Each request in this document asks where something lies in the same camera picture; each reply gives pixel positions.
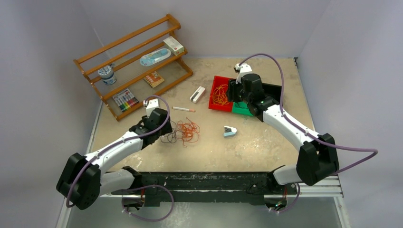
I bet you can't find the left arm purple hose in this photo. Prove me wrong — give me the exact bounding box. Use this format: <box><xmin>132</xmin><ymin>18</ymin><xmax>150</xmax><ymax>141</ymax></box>
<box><xmin>65</xmin><ymin>95</ymin><xmax>174</xmax><ymax>223</ymax></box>

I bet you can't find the aluminium frame rail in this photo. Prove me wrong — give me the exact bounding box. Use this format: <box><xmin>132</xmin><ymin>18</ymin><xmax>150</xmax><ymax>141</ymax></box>
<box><xmin>74</xmin><ymin>171</ymin><xmax>350</xmax><ymax>228</ymax></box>

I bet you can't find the right arm purple hose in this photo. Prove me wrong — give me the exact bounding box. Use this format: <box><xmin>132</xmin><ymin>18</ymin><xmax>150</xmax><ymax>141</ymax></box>
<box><xmin>236</xmin><ymin>53</ymin><xmax>378</xmax><ymax>215</ymax></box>

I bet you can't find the green plastic bin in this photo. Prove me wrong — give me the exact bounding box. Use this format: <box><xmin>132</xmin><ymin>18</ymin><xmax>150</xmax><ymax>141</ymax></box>
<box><xmin>231</xmin><ymin>102</ymin><xmax>253</xmax><ymax>116</ymax></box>

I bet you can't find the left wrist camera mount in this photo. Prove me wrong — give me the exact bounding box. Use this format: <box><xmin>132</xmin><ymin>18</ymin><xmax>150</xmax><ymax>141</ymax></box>
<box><xmin>143</xmin><ymin>98</ymin><xmax>160</xmax><ymax>117</ymax></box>

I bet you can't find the coloured marker set pack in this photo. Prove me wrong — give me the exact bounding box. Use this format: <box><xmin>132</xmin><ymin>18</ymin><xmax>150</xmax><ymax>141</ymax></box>
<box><xmin>113</xmin><ymin>88</ymin><xmax>139</xmax><ymax>112</ymax></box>

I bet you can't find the yellow cable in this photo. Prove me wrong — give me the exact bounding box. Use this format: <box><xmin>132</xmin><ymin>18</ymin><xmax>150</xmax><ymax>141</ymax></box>
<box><xmin>211</xmin><ymin>84</ymin><xmax>234</xmax><ymax>107</ymax></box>

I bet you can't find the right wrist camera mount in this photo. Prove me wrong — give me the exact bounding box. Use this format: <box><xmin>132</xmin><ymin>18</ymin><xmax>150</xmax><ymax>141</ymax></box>
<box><xmin>234</xmin><ymin>63</ymin><xmax>252</xmax><ymax>84</ymax></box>

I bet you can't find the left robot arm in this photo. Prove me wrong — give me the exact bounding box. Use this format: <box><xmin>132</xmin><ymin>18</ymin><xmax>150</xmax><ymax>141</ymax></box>
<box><xmin>56</xmin><ymin>108</ymin><xmax>172</xmax><ymax>210</ymax></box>

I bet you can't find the blue white tape roll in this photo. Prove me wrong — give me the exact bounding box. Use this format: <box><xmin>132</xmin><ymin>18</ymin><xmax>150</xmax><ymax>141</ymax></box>
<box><xmin>97</xmin><ymin>65</ymin><xmax>117</xmax><ymax>86</ymax></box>

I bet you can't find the orange snack packet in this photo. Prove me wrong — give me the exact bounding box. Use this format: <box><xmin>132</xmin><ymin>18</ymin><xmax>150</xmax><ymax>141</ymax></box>
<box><xmin>143</xmin><ymin>71</ymin><xmax>164</xmax><ymax>88</ymax></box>

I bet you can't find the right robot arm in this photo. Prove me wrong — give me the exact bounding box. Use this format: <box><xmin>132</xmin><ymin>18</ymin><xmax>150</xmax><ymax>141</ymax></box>
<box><xmin>227</xmin><ymin>73</ymin><xmax>339</xmax><ymax>193</ymax></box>

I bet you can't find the black plastic bin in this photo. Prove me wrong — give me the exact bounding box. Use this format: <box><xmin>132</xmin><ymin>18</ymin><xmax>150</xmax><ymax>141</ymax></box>
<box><xmin>262</xmin><ymin>83</ymin><xmax>282</xmax><ymax>102</ymax></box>

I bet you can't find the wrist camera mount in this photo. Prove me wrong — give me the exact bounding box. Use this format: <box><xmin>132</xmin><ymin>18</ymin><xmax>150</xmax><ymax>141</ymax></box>
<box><xmin>143</xmin><ymin>98</ymin><xmax>160</xmax><ymax>117</ymax></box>
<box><xmin>234</xmin><ymin>63</ymin><xmax>252</xmax><ymax>84</ymax></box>

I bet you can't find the white stapler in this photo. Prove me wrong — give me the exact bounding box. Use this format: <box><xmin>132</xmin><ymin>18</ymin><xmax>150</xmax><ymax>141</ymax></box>
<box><xmin>190</xmin><ymin>86</ymin><xmax>205</xmax><ymax>104</ymax></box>

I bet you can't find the white red box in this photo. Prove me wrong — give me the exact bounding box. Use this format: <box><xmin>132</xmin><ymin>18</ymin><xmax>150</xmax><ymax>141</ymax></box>
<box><xmin>163</xmin><ymin>36</ymin><xmax>185</xmax><ymax>56</ymax></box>

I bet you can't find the blue white oval package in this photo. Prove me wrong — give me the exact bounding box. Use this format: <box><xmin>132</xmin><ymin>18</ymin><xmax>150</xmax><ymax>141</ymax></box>
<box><xmin>139</xmin><ymin>48</ymin><xmax>171</xmax><ymax>67</ymax></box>

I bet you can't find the white marker with orange cap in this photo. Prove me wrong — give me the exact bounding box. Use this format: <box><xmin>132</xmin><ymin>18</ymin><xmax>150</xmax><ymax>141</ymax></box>
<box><xmin>172</xmin><ymin>106</ymin><xmax>195</xmax><ymax>113</ymax></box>

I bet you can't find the red plastic bin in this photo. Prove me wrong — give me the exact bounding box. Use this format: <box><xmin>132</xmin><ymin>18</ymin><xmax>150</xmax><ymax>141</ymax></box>
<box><xmin>208</xmin><ymin>76</ymin><xmax>233</xmax><ymax>113</ymax></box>

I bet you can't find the white blue staple remover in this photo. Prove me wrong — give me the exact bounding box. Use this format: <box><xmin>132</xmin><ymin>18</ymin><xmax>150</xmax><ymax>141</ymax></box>
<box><xmin>223</xmin><ymin>126</ymin><xmax>237</xmax><ymax>138</ymax></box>

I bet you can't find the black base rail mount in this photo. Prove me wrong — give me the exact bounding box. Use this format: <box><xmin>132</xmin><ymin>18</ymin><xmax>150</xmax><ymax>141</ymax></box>
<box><xmin>112</xmin><ymin>171</ymin><xmax>297</xmax><ymax>208</ymax></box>

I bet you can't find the wooden shelf rack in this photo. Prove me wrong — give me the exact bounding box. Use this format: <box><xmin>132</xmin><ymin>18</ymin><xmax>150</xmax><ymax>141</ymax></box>
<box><xmin>74</xmin><ymin>14</ymin><xmax>193</xmax><ymax>121</ymax></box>

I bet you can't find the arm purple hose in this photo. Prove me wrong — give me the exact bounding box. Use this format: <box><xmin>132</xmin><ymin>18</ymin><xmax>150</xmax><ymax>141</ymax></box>
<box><xmin>236</xmin><ymin>53</ymin><xmax>378</xmax><ymax>215</ymax></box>
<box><xmin>65</xmin><ymin>95</ymin><xmax>174</xmax><ymax>223</ymax></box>

